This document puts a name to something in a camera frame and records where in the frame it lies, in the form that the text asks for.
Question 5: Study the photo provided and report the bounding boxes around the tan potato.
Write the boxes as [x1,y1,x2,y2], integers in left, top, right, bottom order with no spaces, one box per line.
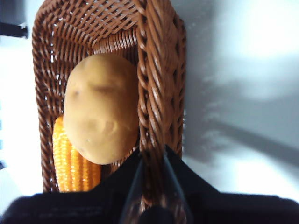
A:
[63,53,140,165]

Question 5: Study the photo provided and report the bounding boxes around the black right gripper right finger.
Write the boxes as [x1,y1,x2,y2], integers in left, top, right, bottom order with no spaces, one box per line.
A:
[163,144,299,224]

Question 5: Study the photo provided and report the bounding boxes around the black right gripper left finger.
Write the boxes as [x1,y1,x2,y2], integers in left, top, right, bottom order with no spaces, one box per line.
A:
[0,149,143,224]

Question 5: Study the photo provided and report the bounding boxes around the brown wicker basket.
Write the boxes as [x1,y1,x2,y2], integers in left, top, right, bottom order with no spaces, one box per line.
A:
[31,0,187,224]

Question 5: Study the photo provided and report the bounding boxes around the orange corn cob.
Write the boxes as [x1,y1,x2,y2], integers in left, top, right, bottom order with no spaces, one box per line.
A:
[52,116,103,193]

